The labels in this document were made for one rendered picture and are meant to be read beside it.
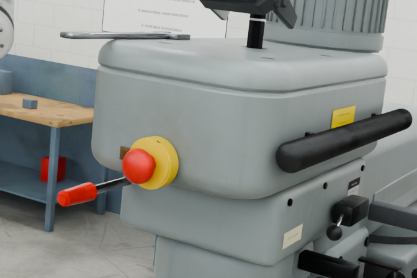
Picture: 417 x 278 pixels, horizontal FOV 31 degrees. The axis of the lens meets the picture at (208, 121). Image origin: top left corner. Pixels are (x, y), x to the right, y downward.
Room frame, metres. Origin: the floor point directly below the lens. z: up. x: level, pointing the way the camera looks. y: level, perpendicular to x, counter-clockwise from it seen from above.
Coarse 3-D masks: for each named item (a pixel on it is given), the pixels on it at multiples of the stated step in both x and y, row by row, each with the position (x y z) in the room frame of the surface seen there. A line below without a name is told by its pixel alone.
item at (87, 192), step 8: (80, 184) 0.90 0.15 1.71; (88, 184) 0.90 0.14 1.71; (96, 184) 0.93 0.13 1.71; (104, 184) 0.93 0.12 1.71; (112, 184) 0.94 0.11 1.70; (120, 184) 0.96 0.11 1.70; (128, 184) 0.98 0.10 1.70; (64, 192) 0.87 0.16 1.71; (72, 192) 0.87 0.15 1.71; (80, 192) 0.88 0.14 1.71; (88, 192) 0.89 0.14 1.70; (96, 192) 0.90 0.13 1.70; (64, 200) 0.86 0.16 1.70; (72, 200) 0.87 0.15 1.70; (80, 200) 0.88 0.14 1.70; (88, 200) 0.90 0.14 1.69
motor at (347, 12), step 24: (312, 0) 1.18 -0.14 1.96; (336, 0) 1.17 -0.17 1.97; (360, 0) 1.18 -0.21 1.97; (384, 0) 1.22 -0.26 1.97; (312, 24) 1.18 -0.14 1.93; (336, 24) 1.17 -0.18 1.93; (360, 24) 1.18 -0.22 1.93; (384, 24) 1.23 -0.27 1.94; (336, 48) 1.17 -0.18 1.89; (360, 48) 1.18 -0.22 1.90
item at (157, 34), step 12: (60, 36) 0.87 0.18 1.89; (72, 36) 0.86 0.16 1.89; (84, 36) 0.88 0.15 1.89; (96, 36) 0.90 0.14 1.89; (108, 36) 0.92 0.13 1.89; (120, 36) 0.94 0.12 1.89; (132, 36) 0.96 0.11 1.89; (144, 36) 0.99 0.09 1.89; (156, 36) 1.01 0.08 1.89; (168, 36) 1.04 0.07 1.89; (180, 36) 1.05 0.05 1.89
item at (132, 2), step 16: (112, 0) 6.37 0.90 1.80; (128, 0) 6.29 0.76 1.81; (144, 0) 6.22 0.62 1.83; (160, 0) 6.14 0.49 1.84; (176, 0) 6.07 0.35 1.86; (192, 0) 6.00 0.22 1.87; (112, 16) 6.37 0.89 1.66; (128, 16) 6.29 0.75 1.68; (144, 16) 6.21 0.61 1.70; (160, 16) 6.14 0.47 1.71; (176, 16) 6.06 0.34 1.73; (192, 16) 5.99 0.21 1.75; (208, 16) 5.92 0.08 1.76; (176, 32) 6.05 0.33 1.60; (192, 32) 5.98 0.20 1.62; (208, 32) 5.91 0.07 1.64; (224, 32) 5.85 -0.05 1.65
